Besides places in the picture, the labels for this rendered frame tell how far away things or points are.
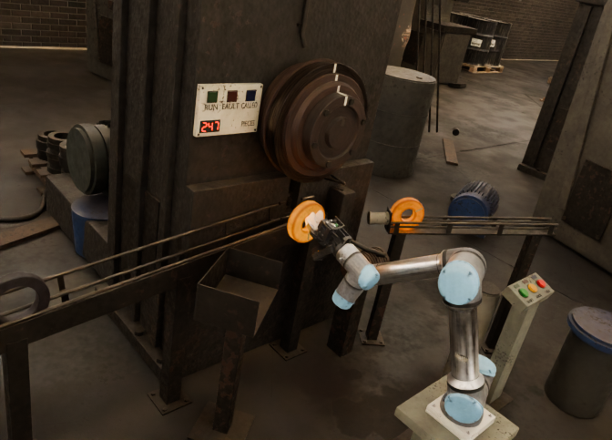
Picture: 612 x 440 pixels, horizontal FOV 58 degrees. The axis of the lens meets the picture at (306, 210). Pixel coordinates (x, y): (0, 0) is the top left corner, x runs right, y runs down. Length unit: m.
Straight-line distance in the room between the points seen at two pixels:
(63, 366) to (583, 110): 3.70
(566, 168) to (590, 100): 0.52
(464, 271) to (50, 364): 1.71
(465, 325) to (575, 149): 2.93
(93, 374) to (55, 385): 0.15
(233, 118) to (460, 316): 1.01
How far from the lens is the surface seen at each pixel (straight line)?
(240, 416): 2.36
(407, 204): 2.52
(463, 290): 1.69
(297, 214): 1.93
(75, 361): 2.59
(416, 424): 2.10
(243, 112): 2.04
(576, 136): 4.54
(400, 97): 4.80
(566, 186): 4.59
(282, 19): 2.07
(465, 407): 1.90
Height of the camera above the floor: 1.70
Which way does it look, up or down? 25 degrees down
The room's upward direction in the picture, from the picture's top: 11 degrees clockwise
